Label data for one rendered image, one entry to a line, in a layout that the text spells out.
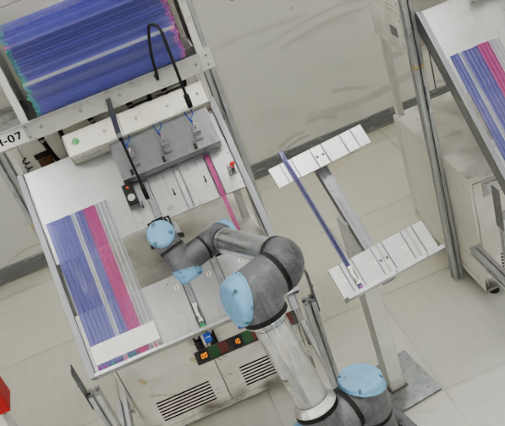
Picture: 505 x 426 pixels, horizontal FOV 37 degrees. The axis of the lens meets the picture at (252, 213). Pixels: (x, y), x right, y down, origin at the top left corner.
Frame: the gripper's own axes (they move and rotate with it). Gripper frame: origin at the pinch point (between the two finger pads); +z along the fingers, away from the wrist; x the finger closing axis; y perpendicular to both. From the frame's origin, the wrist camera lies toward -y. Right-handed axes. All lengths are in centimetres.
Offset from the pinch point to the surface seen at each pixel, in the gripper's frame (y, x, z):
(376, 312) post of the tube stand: -50, -56, 18
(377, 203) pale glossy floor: -20, -100, 138
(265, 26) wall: 89, -84, 150
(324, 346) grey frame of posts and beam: -53, -34, 11
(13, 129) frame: 50, 30, -6
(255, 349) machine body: -49, -12, 44
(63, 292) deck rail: -2.0, 36.5, -0.9
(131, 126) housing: 39.2, -3.2, 2.0
